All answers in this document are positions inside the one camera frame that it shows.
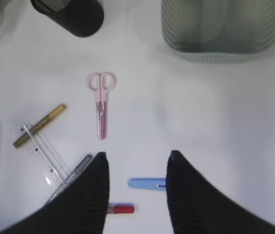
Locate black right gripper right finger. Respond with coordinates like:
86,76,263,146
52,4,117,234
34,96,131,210
166,150,275,234

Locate blue scissors with sheath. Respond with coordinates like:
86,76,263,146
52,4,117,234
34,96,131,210
127,178,166,191

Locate clear plastic ruler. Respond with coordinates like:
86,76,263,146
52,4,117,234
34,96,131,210
19,124,68,190

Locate gold glitter marker pen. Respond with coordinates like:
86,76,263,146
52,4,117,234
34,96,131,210
13,103,67,149

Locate red glitter marker pen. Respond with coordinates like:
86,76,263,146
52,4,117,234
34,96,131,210
107,203,135,215

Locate light green woven plastic basket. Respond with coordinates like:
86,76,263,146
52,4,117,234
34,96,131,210
161,0,275,63

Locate black mesh pen holder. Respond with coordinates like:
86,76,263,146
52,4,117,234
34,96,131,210
31,0,105,38

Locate silver glitter marker pen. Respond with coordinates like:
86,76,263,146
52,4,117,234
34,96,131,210
45,154,94,204

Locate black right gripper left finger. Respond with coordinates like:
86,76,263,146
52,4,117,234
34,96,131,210
2,152,110,234

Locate pink scissors with purple sheath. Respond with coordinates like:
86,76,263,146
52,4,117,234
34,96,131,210
87,72,117,140

